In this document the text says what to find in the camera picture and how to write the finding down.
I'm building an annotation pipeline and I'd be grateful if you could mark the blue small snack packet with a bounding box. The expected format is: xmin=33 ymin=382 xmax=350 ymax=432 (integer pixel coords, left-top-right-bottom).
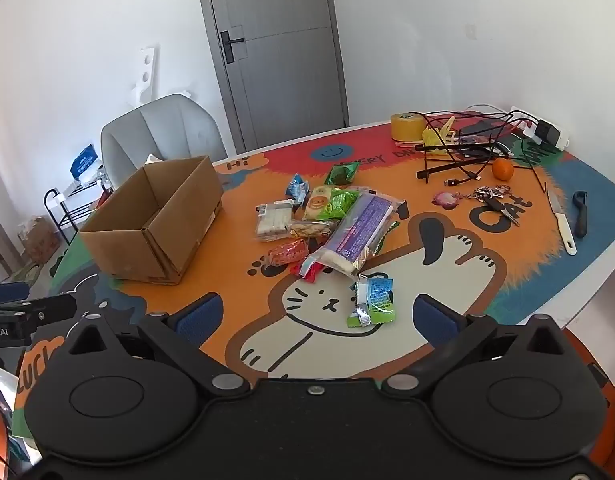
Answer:
xmin=286 ymin=172 xmax=309 ymax=206

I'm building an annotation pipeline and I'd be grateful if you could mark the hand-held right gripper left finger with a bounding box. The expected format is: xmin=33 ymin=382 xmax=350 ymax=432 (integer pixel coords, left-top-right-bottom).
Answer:
xmin=62 ymin=291 xmax=252 ymax=402

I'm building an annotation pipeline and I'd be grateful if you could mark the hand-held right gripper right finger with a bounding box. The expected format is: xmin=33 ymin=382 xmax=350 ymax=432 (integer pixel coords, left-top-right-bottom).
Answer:
xmin=381 ymin=294 xmax=571 ymax=402

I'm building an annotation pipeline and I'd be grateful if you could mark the white foam board with holes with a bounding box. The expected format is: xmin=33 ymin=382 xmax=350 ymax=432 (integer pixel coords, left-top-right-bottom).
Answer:
xmin=128 ymin=45 xmax=159 ymax=106

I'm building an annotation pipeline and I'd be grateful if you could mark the clear snack bar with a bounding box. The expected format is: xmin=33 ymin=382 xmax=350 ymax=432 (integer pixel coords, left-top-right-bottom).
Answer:
xmin=289 ymin=220 xmax=338 ymax=240

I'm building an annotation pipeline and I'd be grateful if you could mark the grey chair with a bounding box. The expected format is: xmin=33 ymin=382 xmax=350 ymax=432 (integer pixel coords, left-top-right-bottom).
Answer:
xmin=100 ymin=93 xmax=229 ymax=188

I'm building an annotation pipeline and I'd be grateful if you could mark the brown cardboard box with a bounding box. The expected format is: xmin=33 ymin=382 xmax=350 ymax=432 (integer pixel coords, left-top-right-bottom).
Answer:
xmin=79 ymin=155 xmax=224 ymax=286

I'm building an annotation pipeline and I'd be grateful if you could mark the blue plastic bag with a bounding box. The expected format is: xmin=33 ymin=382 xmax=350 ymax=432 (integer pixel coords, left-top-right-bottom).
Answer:
xmin=70 ymin=144 xmax=99 ymax=181

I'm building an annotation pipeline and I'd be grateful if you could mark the yellow hair clip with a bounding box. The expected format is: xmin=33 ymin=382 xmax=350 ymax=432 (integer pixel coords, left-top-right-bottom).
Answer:
xmin=437 ymin=116 xmax=461 ymax=142

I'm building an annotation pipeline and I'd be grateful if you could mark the black shoe rack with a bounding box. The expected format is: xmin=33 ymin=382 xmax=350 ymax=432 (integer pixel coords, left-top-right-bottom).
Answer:
xmin=44 ymin=180 xmax=113 ymax=246

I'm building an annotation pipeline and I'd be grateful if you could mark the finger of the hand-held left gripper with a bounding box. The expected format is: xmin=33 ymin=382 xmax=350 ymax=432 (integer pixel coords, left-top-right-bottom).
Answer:
xmin=0 ymin=281 xmax=79 ymax=331

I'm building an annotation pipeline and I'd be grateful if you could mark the grey door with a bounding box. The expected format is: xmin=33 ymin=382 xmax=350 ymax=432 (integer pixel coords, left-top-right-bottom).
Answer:
xmin=194 ymin=0 xmax=351 ymax=153

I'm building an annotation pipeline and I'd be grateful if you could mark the black folding stand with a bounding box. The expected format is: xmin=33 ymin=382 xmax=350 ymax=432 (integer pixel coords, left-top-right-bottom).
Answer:
xmin=416 ymin=142 xmax=511 ymax=180

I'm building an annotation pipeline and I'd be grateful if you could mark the yellow tape roll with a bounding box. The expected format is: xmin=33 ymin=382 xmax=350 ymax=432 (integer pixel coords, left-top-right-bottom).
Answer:
xmin=390 ymin=112 xmax=429 ymax=143

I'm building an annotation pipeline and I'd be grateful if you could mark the orange red snack packet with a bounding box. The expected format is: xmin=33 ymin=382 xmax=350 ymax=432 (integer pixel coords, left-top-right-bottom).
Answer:
xmin=266 ymin=239 xmax=309 ymax=267

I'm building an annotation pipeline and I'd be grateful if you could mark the black door handle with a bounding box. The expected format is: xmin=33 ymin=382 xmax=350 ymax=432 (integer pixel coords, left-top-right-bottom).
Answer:
xmin=220 ymin=30 xmax=246 ymax=64

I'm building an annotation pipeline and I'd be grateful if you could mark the white power strip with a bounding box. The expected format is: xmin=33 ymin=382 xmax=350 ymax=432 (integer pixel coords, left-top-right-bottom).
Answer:
xmin=507 ymin=106 xmax=572 ymax=150

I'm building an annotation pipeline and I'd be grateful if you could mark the black peeler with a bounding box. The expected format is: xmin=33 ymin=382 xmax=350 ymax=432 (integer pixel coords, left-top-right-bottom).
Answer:
xmin=571 ymin=190 xmax=588 ymax=239

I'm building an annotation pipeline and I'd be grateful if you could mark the blue green snack packet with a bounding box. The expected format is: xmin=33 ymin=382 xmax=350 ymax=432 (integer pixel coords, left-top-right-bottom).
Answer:
xmin=346 ymin=274 xmax=397 ymax=328

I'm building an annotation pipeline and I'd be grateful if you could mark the white handled knife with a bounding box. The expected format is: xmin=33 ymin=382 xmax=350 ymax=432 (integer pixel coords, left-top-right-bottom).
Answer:
xmin=546 ymin=189 xmax=578 ymax=256

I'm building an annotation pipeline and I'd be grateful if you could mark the printed cardboard box on floor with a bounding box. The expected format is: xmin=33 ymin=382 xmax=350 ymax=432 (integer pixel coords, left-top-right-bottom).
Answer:
xmin=18 ymin=216 xmax=62 ymax=261

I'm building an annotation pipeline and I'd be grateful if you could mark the green label bread packet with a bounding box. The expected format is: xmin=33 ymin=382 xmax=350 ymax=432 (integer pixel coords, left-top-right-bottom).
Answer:
xmin=302 ymin=185 xmax=362 ymax=222

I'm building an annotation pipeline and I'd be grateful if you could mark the black charger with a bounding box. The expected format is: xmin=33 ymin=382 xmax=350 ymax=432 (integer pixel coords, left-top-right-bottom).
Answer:
xmin=532 ymin=119 xmax=562 ymax=147

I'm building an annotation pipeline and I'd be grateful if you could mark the white wafer packet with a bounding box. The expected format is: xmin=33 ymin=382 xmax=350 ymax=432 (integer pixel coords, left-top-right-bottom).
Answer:
xmin=255 ymin=199 xmax=294 ymax=243

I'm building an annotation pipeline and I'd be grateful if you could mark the green strip snack packet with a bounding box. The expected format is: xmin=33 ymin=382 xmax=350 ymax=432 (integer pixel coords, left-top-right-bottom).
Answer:
xmin=371 ymin=220 xmax=401 ymax=257

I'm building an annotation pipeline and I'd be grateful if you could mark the black smartphone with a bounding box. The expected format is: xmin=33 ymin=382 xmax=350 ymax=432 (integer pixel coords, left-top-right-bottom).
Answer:
xmin=457 ymin=120 xmax=508 ymax=146

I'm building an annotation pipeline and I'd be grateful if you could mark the large purple snack packet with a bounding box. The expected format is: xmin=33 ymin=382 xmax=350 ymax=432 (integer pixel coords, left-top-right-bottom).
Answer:
xmin=298 ymin=192 xmax=409 ymax=278

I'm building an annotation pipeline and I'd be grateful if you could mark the bunch of keys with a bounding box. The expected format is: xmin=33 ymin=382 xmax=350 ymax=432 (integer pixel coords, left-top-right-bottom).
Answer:
xmin=468 ymin=185 xmax=523 ymax=227

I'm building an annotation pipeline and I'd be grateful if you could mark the colourful cartoon cat mat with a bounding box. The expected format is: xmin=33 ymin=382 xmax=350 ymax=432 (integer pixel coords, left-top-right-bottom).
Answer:
xmin=12 ymin=120 xmax=615 ymax=441

